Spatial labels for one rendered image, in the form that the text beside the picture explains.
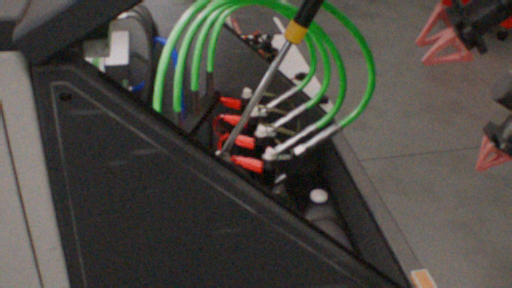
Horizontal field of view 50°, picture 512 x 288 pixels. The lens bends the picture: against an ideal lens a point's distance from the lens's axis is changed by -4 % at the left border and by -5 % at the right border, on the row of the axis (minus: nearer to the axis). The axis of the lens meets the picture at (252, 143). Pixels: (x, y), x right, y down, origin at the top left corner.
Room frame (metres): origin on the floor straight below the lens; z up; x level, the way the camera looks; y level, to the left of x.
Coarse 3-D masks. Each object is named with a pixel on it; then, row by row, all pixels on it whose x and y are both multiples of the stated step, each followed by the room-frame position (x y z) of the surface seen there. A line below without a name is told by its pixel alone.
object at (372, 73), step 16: (208, 0) 0.83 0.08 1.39; (192, 16) 0.83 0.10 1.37; (336, 16) 0.87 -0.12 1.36; (176, 32) 0.82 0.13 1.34; (352, 32) 0.88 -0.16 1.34; (368, 48) 0.89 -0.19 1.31; (160, 64) 0.82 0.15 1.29; (368, 64) 0.89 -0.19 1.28; (160, 80) 0.81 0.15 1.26; (368, 80) 0.89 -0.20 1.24; (160, 96) 0.81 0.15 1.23; (368, 96) 0.89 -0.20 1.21; (160, 112) 0.81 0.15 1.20; (352, 112) 0.89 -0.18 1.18
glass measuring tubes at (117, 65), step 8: (112, 32) 0.94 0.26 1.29; (120, 32) 0.95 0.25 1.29; (128, 32) 0.95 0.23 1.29; (112, 40) 0.91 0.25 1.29; (120, 40) 0.91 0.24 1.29; (128, 40) 0.91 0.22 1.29; (112, 48) 0.87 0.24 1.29; (120, 48) 0.87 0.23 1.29; (128, 48) 0.88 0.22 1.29; (112, 56) 0.84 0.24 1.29; (120, 56) 0.84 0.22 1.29; (128, 56) 0.84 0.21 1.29; (104, 64) 0.81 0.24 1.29; (112, 64) 0.81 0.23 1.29; (120, 64) 0.81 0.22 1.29; (128, 64) 0.82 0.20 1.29; (112, 72) 0.81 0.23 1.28; (120, 72) 0.81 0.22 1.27; (128, 72) 0.81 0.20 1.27; (120, 80) 0.82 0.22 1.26; (128, 80) 0.93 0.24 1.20; (128, 88) 0.90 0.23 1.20
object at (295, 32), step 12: (312, 0) 0.53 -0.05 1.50; (324, 0) 0.53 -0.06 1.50; (300, 12) 0.53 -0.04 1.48; (312, 12) 0.53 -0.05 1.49; (300, 24) 0.53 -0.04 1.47; (288, 36) 0.53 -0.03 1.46; (300, 36) 0.53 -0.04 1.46; (288, 48) 0.53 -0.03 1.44; (276, 60) 0.53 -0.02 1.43; (264, 84) 0.53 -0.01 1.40; (252, 108) 0.53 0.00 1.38; (240, 120) 0.53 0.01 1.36; (240, 132) 0.53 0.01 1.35; (228, 144) 0.53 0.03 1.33; (228, 156) 0.52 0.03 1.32
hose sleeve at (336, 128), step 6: (336, 126) 0.88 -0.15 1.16; (324, 132) 0.88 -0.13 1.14; (330, 132) 0.87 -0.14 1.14; (336, 132) 0.87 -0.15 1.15; (312, 138) 0.88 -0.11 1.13; (318, 138) 0.87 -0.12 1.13; (324, 138) 0.87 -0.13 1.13; (306, 144) 0.87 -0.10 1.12; (312, 144) 0.87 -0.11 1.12; (318, 144) 0.87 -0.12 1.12; (306, 150) 0.86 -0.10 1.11
